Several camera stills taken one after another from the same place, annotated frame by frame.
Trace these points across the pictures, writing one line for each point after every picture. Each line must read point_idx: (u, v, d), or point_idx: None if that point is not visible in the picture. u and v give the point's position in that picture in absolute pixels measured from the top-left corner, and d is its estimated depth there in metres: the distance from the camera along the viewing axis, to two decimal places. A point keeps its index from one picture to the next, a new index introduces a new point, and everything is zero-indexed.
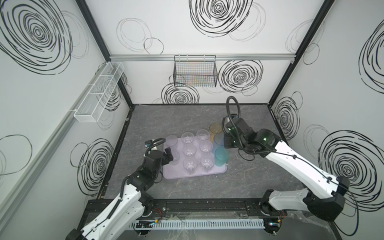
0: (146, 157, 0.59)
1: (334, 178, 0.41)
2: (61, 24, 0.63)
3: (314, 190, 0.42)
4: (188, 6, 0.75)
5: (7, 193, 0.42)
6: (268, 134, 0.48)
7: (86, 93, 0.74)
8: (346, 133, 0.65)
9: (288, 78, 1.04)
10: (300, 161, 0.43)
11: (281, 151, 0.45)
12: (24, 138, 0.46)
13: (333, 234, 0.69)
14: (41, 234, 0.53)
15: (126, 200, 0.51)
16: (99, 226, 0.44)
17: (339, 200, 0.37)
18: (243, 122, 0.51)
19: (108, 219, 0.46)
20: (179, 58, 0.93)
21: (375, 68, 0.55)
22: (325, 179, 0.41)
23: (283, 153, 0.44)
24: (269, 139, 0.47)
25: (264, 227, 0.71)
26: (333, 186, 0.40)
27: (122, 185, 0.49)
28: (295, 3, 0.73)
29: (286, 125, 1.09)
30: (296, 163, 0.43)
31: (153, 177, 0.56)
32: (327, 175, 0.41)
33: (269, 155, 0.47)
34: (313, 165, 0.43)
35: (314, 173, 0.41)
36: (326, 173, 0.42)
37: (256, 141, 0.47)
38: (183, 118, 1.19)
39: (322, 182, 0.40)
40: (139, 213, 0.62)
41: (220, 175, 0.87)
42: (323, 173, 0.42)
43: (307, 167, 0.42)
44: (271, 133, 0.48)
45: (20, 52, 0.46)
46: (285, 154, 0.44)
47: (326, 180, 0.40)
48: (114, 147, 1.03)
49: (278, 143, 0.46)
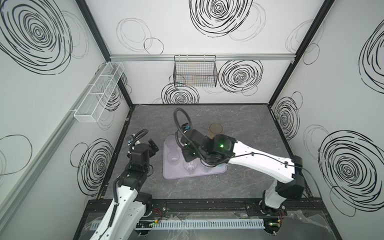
0: (132, 154, 0.55)
1: (290, 160, 0.43)
2: (61, 24, 0.63)
3: (278, 177, 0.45)
4: (188, 6, 0.75)
5: (8, 193, 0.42)
6: (223, 138, 0.46)
7: (86, 93, 0.74)
8: (346, 133, 0.65)
9: (288, 78, 1.04)
10: (258, 155, 0.44)
11: (240, 152, 0.44)
12: (24, 139, 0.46)
13: (333, 234, 0.69)
14: (41, 234, 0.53)
15: (123, 202, 0.49)
16: (103, 236, 0.42)
17: (298, 180, 0.40)
18: (198, 132, 0.47)
19: (110, 226, 0.44)
20: (179, 58, 0.93)
21: (375, 68, 0.55)
22: (282, 164, 0.42)
23: (242, 154, 0.44)
24: (226, 144, 0.45)
25: (264, 227, 0.71)
26: (291, 170, 0.42)
27: (113, 191, 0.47)
28: (295, 3, 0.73)
29: (286, 125, 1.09)
30: (256, 159, 0.43)
31: (145, 171, 0.58)
32: (284, 160, 0.43)
33: (231, 160, 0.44)
34: (271, 157, 0.44)
35: (274, 164, 0.42)
36: (283, 159, 0.44)
37: (216, 150, 0.45)
38: (183, 118, 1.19)
39: (281, 169, 0.42)
40: (142, 212, 0.63)
41: (219, 175, 0.86)
42: (280, 159, 0.43)
43: (266, 161, 0.43)
44: (226, 137, 0.46)
45: (20, 52, 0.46)
46: (245, 153, 0.44)
47: (284, 166, 0.42)
48: (114, 147, 1.03)
49: (235, 145, 0.45)
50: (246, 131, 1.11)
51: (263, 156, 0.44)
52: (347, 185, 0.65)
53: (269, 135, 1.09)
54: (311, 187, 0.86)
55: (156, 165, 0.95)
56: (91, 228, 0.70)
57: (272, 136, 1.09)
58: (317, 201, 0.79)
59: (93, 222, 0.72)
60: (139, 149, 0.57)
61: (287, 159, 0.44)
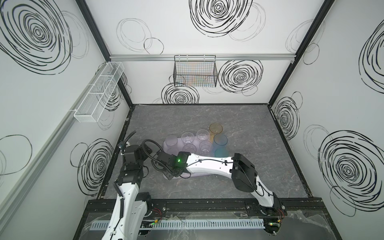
0: (124, 154, 0.59)
1: (228, 159, 0.52)
2: (61, 24, 0.63)
3: (222, 174, 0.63)
4: (188, 5, 0.75)
5: (8, 193, 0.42)
6: (182, 155, 0.60)
7: (87, 92, 0.74)
8: (346, 133, 0.65)
9: (288, 77, 1.04)
10: (205, 160, 0.55)
11: (191, 162, 0.57)
12: (24, 138, 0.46)
13: (333, 233, 0.69)
14: (41, 233, 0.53)
15: (128, 195, 0.51)
16: (118, 226, 0.44)
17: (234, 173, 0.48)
18: (164, 154, 0.63)
19: (122, 217, 0.46)
20: (179, 58, 0.93)
21: (375, 68, 0.55)
22: (222, 163, 0.52)
23: (192, 162, 0.56)
24: (183, 158, 0.59)
25: (264, 227, 0.71)
26: (230, 166, 0.50)
27: (116, 188, 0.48)
28: (295, 3, 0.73)
29: (286, 125, 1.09)
30: (203, 164, 0.55)
31: (140, 169, 0.61)
32: (225, 159, 0.53)
33: (188, 168, 0.59)
34: (214, 160, 0.54)
35: (216, 164, 0.53)
36: (224, 159, 0.53)
37: (177, 165, 0.59)
38: (183, 118, 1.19)
39: (221, 168, 0.51)
40: (145, 208, 0.64)
41: (220, 175, 0.87)
42: (222, 160, 0.53)
43: (210, 164, 0.53)
44: (184, 152, 0.61)
45: (20, 51, 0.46)
46: (194, 161, 0.56)
47: (224, 164, 0.51)
48: (114, 147, 1.03)
49: (189, 156, 0.58)
50: (247, 131, 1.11)
51: (208, 161, 0.54)
52: (347, 185, 0.65)
53: (269, 135, 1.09)
54: (310, 187, 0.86)
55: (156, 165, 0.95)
56: (91, 228, 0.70)
57: (272, 136, 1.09)
58: (318, 201, 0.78)
59: (93, 222, 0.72)
60: (130, 149, 0.61)
61: (227, 159, 0.52)
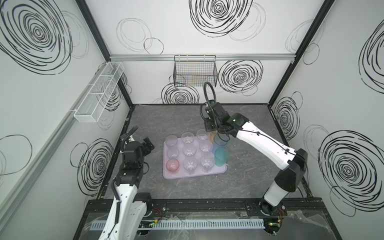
0: (124, 152, 0.55)
1: (292, 149, 0.46)
2: (61, 24, 0.63)
3: (274, 160, 0.48)
4: (188, 5, 0.75)
5: (7, 194, 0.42)
6: (239, 116, 0.54)
7: (87, 92, 0.74)
8: (346, 133, 0.65)
9: (288, 77, 1.04)
10: (265, 137, 0.49)
11: (247, 129, 0.51)
12: (24, 139, 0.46)
13: (333, 234, 0.69)
14: (41, 233, 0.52)
15: (125, 198, 0.49)
16: (112, 233, 0.42)
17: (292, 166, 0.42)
18: (220, 107, 0.57)
19: (118, 223, 0.44)
20: (179, 58, 0.93)
21: (375, 68, 0.55)
22: (283, 150, 0.46)
23: (249, 130, 0.51)
24: (238, 119, 0.54)
25: (264, 227, 0.71)
26: (290, 156, 0.45)
27: (113, 189, 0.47)
28: (295, 3, 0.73)
29: (286, 125, 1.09)
30: (260, 139, 0.49)
31: (140, 167, 0.59)
32: (287, 147, 0.47)
33: (238, 133, 0.53)
34: (275, 141, 0.48)
35: (274, 146, 0.47)
36: (286, 146, 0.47)
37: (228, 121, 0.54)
38: (183, 118, 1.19)
39: (280, 153, 0.46)
40: (144, 210, 0.64)
41: (219, 175, 0.86)
42: (283, 146, 0.47)
43: (268, 142, 0.48)
44: (241, 116, 0.54)
45: (19, 51, 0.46)
46: (251, 131, 0.51)
47: (285, 151, 0.46)
48: (114, 147, 1.03)
49: (246, 123, 0.53)
50: None
51: (269, 138, 0.49)
52: (347, 185, 0.65)
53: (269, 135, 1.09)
54: (310, 186, 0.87)
55: (156, 165, 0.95)
56: (91, 228, 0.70)
57: (272, 136, 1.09)
58: (318, 201, 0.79)
59: (93, 222, 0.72)
60: (130, 147, 0.57)
61: (289, 148, 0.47)
